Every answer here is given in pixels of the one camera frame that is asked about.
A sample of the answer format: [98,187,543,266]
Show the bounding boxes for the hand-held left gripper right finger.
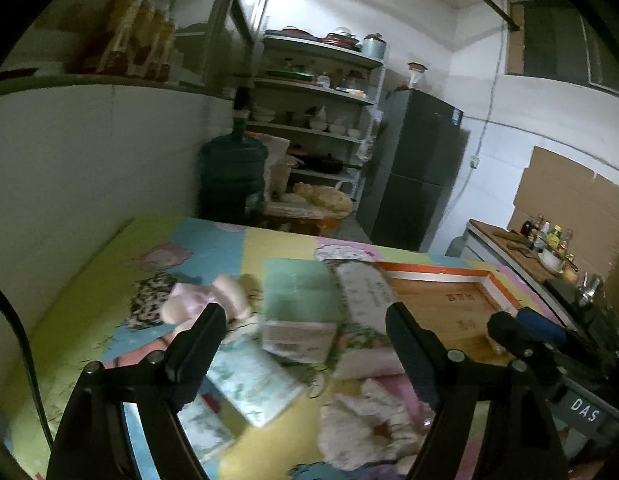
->
[386,301,565,480]

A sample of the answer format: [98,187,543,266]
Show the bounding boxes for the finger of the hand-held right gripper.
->
[517,306,570,345]
[487,311,546,361]

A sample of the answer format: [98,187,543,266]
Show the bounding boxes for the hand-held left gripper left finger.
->
[46,304,227,480]

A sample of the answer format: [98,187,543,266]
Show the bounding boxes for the green printed tissue pack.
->
[176,394,236,465]
[206,344,303,429]

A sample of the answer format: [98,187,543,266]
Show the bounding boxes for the pink plush toy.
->
[162,273,263,327]

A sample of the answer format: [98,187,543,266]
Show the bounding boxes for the metal kettle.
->
[576,271,604,307]

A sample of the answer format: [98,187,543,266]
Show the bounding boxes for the wooden tray orange rim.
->
[376,261,523,357]

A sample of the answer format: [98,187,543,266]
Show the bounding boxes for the white bowl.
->
[538,250,566,273]

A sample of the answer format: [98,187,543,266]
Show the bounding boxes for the white printed packet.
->
[333,263,396,332]

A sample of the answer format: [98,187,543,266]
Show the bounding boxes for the leopard print cloth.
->
[128,271,184,332]

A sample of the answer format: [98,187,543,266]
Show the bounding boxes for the cream fluffy cloth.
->
[317,379,434,474]

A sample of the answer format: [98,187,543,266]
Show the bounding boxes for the group of condiment bottles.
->
[520,214,576,262]

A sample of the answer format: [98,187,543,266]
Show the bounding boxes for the kitchen counter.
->
[463,218,593,313]

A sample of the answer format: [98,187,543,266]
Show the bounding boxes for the plain green tissue pack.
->
[260,258,346,362]

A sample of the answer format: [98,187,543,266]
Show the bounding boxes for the cardboard sheet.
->
[506,146,619,287]

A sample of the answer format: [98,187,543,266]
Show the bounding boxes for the orange basin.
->
[266,202,341,234]

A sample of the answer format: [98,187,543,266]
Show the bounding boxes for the large water jug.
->
[196,115,269,222]

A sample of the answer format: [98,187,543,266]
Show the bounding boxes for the dark grey fridge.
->
[356,87,466,254]

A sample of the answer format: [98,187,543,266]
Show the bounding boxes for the black frying pan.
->
[293,151,361,174]

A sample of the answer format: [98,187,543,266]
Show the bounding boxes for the water jug pump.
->
[233,86,253,122]

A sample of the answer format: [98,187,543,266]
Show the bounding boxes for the glass jar wooden lid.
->
[408,61,429,92]

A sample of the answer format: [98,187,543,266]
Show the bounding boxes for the white shelf rack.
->
[244,29,386,222]

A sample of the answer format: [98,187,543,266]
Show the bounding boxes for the window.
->
[506,0,619,95]

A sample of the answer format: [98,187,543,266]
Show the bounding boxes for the teal pot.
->
[361,33,389,59]

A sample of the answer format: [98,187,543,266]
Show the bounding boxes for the row of oil bottles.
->
[78,0,178,82]

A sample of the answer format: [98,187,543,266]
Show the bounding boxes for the red pans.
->
[321,31,361,49]

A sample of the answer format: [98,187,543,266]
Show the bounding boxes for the black cable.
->
[0,277,57,443]

